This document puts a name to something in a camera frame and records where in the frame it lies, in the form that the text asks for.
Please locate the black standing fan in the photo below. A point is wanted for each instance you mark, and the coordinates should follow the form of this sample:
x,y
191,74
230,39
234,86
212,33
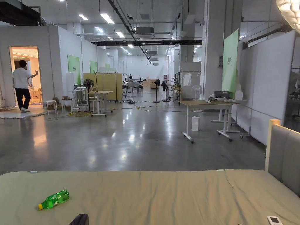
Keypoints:
x,y
157,82
164,85
88,83

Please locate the white box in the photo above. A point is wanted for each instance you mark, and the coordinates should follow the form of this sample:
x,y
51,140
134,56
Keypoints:
x,y
195,123

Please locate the clothes rack with white shirt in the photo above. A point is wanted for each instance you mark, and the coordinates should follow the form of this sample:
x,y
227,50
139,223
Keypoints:
x,y
187,79

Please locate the white standing fan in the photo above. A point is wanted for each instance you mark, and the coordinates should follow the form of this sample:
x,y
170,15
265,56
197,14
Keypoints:
x,y
196,89

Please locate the black clothes rack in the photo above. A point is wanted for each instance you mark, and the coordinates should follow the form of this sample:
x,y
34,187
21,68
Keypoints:
x,y
106,72

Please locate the bed with beige sheet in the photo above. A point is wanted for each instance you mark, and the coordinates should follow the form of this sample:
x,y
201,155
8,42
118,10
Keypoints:
x,y
150,199

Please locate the green and white banner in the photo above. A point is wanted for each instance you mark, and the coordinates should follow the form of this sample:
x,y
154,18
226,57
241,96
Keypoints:
x,y
230,61

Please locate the green plastic bottle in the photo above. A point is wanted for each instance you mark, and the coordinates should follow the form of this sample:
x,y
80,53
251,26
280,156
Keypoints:
x,y
55,199

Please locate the grey padded headboard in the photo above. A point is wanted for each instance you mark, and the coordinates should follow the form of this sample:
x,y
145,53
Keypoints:
x,y
284,154

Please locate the small white remote control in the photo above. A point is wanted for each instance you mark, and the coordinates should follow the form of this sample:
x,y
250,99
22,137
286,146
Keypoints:
x,y
273,220

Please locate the white pendant lamp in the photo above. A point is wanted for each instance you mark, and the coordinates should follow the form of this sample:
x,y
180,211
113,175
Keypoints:
x,y
290,11

